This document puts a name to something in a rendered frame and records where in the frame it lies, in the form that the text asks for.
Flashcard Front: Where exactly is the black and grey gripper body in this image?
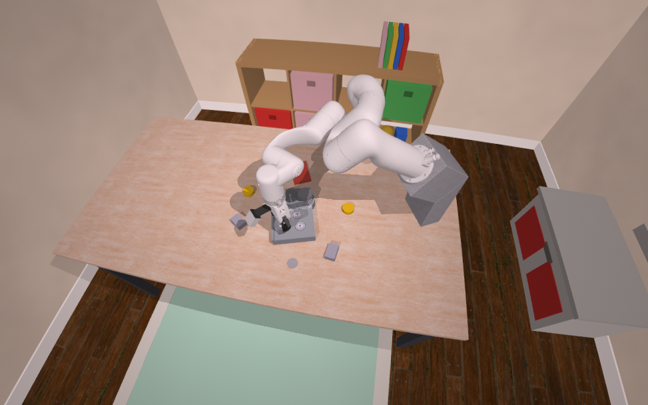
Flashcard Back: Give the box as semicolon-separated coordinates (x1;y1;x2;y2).
268;199;291;223

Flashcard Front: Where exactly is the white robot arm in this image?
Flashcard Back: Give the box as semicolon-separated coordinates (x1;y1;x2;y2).
245;75;440;227

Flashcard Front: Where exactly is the grey toothed gear with yellow arrow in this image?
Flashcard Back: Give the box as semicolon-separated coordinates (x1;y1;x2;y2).
274;220;287;233

